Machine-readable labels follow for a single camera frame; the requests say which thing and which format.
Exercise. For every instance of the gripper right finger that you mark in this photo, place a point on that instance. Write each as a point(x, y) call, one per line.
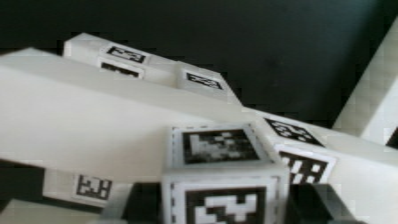
point(316, 207)

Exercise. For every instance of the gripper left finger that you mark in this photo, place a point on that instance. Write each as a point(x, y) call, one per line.
point(133, 207)

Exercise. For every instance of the white chair leg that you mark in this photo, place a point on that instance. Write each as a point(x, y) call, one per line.
point(309, 165)
point(224, 180)

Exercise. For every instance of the white chair back part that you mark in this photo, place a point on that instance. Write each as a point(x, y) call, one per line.
point(91, 104)

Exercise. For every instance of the white U-shaped fence frame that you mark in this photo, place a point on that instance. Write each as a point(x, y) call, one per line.
point(368, 117)

